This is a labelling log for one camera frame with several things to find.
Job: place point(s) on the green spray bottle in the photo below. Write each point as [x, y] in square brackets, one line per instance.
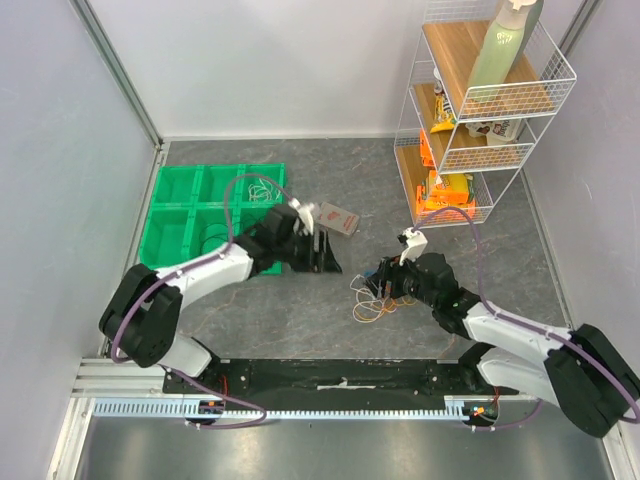
[503, 46]

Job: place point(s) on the grey slotted cable duct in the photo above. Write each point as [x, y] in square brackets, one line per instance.
[197, 410]

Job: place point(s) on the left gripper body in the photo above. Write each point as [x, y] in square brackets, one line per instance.
[304, 257]

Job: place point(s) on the small grey red box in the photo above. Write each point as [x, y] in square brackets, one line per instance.
[338, 219]

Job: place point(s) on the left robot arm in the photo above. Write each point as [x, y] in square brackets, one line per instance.
[141, 319]

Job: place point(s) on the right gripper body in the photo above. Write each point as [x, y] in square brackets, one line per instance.
[388, 279]

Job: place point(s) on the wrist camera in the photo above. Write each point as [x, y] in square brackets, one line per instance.
[306, 216]
[414, 243]

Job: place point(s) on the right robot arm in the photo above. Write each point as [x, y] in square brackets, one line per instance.
[578, 371]

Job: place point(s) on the white wire shelf rack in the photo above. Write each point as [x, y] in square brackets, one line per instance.
[459, 147]

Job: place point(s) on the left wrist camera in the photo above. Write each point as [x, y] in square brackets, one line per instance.
[306, 216]

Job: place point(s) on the orange snack box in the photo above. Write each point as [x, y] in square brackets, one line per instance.
[426, 201]

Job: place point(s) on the yellow snack pack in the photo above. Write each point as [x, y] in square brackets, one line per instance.
[454, 188]

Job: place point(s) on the yellow snack bag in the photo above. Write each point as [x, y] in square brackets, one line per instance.
[444, 118]

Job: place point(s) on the white snack package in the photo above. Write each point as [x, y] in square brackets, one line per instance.
[496, 133]

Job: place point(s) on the green compartment tray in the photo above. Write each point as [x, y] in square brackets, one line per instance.
[190, 205]

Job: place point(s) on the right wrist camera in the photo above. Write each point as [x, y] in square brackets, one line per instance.
[414, 243]

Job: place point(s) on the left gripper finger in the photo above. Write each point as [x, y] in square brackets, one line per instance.
[324, 262]
[323, 242]

